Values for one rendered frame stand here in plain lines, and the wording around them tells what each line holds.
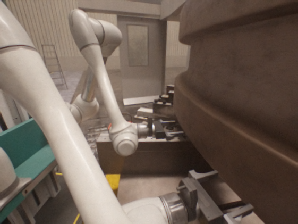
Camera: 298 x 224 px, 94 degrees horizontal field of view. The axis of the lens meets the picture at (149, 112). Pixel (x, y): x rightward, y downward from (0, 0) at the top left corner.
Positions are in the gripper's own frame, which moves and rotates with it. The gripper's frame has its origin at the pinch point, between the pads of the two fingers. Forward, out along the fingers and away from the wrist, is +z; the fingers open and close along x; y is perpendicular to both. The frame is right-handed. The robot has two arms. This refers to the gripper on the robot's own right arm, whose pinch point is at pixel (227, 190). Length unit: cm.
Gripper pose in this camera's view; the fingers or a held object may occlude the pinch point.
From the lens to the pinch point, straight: 57.8
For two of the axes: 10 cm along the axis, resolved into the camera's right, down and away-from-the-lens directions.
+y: 0.0, 9.2, 3.8
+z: 9.5, -1.2, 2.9
